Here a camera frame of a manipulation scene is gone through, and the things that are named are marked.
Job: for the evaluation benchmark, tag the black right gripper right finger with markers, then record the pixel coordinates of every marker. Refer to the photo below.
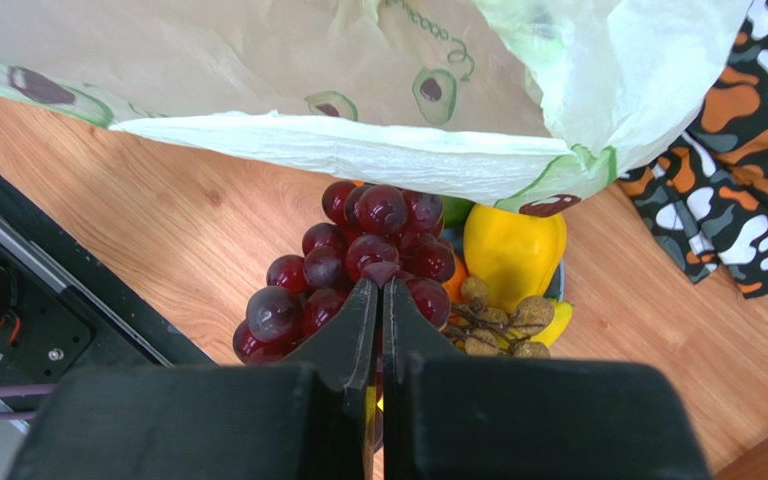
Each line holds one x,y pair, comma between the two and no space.
451,416

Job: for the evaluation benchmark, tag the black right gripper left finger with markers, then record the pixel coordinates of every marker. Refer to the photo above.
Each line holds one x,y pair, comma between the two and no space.
309,416

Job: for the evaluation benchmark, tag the red grape bunch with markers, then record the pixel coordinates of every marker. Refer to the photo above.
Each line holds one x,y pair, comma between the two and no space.
375,232

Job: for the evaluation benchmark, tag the pale green plastic bag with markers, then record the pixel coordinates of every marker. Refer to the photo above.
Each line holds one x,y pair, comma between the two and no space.
527,106

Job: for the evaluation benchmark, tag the orange tangerine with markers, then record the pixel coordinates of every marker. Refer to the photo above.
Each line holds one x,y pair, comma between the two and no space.
454,279

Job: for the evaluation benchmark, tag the blue plate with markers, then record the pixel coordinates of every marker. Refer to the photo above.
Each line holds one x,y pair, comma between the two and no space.
557,286

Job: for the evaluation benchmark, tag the green orange mango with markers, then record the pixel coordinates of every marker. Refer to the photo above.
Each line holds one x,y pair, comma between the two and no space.
455,211

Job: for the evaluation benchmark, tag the camouflage patterned shorts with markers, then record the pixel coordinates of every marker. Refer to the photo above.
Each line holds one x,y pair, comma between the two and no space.
705,199

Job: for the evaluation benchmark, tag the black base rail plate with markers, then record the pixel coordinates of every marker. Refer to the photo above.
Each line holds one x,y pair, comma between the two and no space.
64,314

